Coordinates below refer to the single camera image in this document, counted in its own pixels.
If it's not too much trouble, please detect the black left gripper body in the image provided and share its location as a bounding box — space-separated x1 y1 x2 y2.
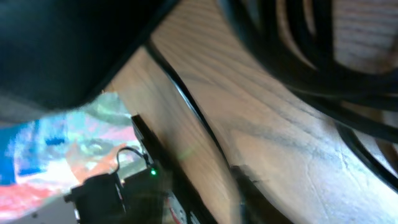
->
1 0 176 110

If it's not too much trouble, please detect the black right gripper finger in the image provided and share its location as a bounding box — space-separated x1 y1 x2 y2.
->
230 166 292 224

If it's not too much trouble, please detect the thin black USB cable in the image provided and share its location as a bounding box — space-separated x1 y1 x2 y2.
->
144 40 398 194

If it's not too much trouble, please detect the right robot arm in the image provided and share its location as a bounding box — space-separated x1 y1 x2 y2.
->
65 147 216 224

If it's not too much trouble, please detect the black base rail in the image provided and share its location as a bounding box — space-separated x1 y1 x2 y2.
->
131 115 217 224

